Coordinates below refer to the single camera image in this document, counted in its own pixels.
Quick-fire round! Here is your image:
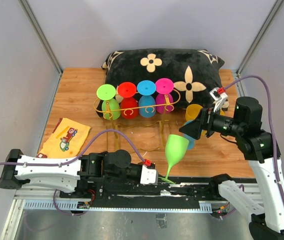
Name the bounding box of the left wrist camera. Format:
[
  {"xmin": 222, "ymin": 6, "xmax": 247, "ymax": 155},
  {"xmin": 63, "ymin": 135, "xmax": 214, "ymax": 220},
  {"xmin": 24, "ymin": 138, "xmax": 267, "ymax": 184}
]
[{"xmin": 140, "ymin": 165, "xmax": 158, "ymax": 185}]

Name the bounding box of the yellow wine glass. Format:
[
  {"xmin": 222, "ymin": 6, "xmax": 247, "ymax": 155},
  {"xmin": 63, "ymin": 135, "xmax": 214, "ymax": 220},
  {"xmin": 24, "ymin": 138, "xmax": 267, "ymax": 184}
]
[
  {"xmin": 185, "ymin": 104, "xmax": 203, "ymax": 121},
  {"xmin": 201, "ymin": 110, "xmax": 225, "ymax": 137}
]

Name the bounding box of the yellow truck print cloth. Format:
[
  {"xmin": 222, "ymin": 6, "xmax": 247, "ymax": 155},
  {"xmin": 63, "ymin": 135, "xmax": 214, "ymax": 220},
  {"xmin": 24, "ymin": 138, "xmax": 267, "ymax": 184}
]
[{"xmin": 37, "ymin": 117, "xmax": 91, "ymax": 159}]

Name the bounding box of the green wine glass back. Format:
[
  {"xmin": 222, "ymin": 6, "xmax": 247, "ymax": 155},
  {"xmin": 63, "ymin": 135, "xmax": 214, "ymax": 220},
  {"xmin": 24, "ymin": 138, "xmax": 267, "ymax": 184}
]
[{"xmin": 97, "ymin": 84, "xmax": 121, "ymax": 120}]

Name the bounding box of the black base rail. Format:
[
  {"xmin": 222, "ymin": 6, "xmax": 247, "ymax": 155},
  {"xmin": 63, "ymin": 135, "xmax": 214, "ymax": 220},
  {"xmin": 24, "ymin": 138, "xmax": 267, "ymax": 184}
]
[{"xmin": 15, "ymin": 177, "xmax": 227, "ymax": 213}]

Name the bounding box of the blue wine glass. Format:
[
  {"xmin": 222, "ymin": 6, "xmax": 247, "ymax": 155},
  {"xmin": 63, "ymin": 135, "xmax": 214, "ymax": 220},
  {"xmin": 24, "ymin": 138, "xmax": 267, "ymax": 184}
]
[
  {"xmin": 182, "ymin": 133, "xmax": 195, "ymax": 150},
  {"xmin": 137, "ymin": 80, "xmax": 156, "ymax": 118}
]

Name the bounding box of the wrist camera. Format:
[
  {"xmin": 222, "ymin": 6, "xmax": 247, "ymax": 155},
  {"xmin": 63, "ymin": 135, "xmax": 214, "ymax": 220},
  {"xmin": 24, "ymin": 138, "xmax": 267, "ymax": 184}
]
[
  {"xmin": 209, "ymin": 87, "xmax": 228, "ymax": 113},
  {"xmin": 140, "ymin": 165, "xmax": 158, "ymax": 185}
]

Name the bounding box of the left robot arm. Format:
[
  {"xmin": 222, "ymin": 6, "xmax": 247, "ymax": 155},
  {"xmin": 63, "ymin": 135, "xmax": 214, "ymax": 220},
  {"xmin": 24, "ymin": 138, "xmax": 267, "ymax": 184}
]
[{"xmin": 0, "ymin": 149, "xmax": 143, "ymax": 198}]

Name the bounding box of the magenta wine glass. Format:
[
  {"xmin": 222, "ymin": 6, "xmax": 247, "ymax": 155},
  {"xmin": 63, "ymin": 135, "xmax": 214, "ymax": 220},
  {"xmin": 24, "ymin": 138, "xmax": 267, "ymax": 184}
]
[{"xmin": 155, "ymin": 78, "xmax": 174, "ymax": 114}]

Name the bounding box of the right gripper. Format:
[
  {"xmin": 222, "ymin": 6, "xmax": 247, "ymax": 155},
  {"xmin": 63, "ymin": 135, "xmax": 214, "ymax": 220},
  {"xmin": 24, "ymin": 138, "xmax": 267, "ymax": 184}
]
[{"xmin": 179, "ymin": 102, "xmax": 243, "ymax": 139}]

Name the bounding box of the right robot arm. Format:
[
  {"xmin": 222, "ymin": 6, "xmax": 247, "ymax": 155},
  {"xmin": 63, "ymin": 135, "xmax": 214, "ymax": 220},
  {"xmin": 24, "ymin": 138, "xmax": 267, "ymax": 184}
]
[{"xmin": 179, "ymin": 96, "xmax": 284, "ymax": 240}]

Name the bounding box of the green wine glass front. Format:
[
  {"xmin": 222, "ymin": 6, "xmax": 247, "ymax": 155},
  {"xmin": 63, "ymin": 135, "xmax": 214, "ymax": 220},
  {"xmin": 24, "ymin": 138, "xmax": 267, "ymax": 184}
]
[{"xmin": 159, "ymin": 134, "xmax": 189, "ymax": 184}]

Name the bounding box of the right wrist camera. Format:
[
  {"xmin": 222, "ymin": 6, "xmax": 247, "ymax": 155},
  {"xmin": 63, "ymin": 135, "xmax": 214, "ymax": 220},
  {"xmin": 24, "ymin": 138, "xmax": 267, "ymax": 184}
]
[{"xmin": 209, "ymin": 87, "xmax": 228, "ymax": 113}]

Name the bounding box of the gold wire glass rack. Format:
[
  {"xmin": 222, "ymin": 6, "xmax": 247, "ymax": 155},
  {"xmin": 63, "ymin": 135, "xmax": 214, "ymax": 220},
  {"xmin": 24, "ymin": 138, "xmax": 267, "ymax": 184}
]
[{"xmin": 94, "ymin": 89, "xmax": 180, "ymax": 152}]

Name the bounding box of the black floral pillow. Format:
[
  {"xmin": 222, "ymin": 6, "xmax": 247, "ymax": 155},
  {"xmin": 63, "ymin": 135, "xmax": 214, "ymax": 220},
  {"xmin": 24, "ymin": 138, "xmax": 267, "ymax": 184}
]
[{"xmin": 101, "ymin": 48, "xmax": 225, "ymax": 109}]

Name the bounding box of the blue wine glass front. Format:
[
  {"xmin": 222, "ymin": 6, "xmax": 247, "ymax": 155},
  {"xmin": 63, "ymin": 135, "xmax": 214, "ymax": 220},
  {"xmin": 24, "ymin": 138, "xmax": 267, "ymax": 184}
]
[{"xmin": 182, "ymin": 133, "xmax": 195, "ymax": 150}]

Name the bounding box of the red wine glass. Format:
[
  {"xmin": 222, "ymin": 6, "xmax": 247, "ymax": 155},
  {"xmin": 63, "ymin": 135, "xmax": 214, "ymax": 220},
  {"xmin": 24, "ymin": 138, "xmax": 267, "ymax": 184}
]
[{"xmin": 118, "ymin": 82, "xmax": 139, "ymax": 119}]

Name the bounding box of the blue wine glass back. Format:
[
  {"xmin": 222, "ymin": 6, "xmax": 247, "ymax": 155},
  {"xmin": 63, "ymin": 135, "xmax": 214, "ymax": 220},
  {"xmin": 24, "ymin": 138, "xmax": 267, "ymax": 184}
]
[{"xmin": 137, "ymin": 80, "xmax": 156, "ymax": 118}]

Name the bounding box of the green wine glass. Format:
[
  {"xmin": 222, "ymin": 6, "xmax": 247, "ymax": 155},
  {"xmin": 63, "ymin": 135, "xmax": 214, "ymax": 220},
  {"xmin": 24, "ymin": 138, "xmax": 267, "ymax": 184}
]
[
  {"xmin": 159, "ymin": 134, "xmax": 189, "ymax": 184},
  {"xmin": 97, "ymin": 84, "xmax": 121, "ymax": 120}
]

